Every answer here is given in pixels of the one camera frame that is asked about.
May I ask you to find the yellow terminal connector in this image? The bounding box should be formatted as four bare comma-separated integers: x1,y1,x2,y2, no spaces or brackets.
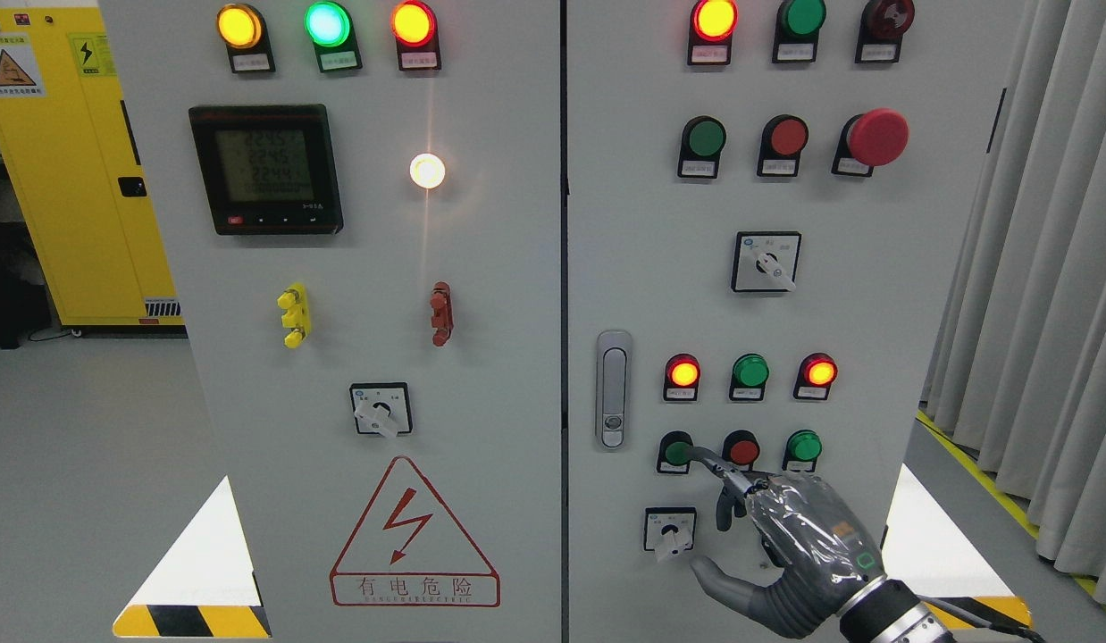
277,282,311,349

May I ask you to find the grey curtain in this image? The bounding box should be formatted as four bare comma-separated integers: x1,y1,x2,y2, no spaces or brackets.
924,1,1106,604

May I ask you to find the yellow safety storage cabinet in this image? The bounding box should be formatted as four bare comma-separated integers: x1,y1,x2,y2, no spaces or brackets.
0,6,184,330

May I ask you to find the lower left red indicator lamp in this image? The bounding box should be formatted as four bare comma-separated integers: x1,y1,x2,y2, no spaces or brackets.
662,353,701,403

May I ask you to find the yellow indicator lamp top left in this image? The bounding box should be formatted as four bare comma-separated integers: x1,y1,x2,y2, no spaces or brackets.
215,3,277,74

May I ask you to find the grey electrical control cabinet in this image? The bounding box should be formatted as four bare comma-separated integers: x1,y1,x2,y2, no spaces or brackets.
97,0,1026,643

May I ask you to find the silver cabinet door handle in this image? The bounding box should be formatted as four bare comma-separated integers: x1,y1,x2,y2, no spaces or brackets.
595,330,633,449

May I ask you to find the white striped base panel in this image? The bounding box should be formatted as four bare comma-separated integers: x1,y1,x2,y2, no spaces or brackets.
883,465,1034,640
112,479,272,640

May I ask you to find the lower red push button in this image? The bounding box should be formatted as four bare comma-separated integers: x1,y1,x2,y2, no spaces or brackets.
721,429,761,471

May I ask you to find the red indicator lamp top left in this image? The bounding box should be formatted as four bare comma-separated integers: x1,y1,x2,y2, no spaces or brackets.
390,1,442,71

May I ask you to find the upper right selector switch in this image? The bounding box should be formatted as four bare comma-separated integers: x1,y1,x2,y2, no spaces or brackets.
730,231,802,294

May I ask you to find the green push button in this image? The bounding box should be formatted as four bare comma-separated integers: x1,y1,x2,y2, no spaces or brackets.
676,115,727,180
782,429,823,473

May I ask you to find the lower right green push button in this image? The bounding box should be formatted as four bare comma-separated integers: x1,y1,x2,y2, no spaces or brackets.
782,429,823,473

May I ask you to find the dark red buzzer lamp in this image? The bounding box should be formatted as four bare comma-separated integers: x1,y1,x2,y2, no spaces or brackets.
854,0,916,64

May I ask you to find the white lit indicator lamp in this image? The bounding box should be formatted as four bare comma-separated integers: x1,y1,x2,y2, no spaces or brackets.
407,152,447,190

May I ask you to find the upper red push button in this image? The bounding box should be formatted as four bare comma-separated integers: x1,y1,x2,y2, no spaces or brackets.
757,114,808,178

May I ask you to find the red high voltage warning sticker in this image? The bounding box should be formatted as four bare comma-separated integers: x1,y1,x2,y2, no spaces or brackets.
328,455,501,609

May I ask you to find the green indicator lamp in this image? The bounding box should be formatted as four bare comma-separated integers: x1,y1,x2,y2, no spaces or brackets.
729,353,770,402
771,0,827,64
303,1,364,73

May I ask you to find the lower middle green indicator lamp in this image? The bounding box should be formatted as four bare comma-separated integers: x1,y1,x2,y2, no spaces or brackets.
729,353,770,402

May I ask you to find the red terminal connector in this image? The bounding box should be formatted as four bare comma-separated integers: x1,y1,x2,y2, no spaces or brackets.
428,281,453,348

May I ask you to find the black digital power meter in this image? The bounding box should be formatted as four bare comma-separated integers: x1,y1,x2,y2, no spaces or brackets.
189,104,344,236

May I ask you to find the right white striped base panel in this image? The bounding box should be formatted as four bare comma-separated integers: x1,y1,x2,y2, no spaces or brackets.
883,465,1034,640

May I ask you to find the red indicator lamp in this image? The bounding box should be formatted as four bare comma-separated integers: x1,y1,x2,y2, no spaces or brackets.
662,353,701,403
792,353,838,400
390,1,442,71
687,0,740,66

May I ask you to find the lower left selector switch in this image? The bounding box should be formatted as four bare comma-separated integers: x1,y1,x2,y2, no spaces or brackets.
641,507,699,563

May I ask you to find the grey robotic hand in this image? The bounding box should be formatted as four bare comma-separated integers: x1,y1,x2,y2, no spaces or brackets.
684,445,885,639

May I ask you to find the red push button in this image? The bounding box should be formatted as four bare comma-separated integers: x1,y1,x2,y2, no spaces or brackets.
721,429,761,471
757,114,808,178

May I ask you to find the red emergency stop mushroom button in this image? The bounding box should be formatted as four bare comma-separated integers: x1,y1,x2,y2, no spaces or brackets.
831,107,911,178

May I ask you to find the lower right red indicator lamp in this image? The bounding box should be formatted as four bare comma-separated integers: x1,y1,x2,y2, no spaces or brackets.
792,353,838,400

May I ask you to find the green indicator lamp top left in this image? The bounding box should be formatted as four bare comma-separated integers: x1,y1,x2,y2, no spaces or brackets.
303,1,364,73

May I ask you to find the green start button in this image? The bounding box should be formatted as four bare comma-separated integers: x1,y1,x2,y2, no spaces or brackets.
656,431,692,475

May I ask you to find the left white striped base panel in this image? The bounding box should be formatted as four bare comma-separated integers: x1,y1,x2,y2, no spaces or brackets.
112,479,272,640

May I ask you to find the left door selector switch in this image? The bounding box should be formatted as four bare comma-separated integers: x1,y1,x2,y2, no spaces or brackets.
348,382,414,438

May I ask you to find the red indicator lamp top right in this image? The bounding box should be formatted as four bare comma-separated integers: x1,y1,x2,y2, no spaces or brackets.
687,0,740,66

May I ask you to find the green indicator lamp top right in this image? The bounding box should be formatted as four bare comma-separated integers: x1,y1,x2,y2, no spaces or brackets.
771,0,827,64

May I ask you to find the upper green push button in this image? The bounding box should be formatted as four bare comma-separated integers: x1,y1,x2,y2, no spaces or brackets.
676,115,727,180

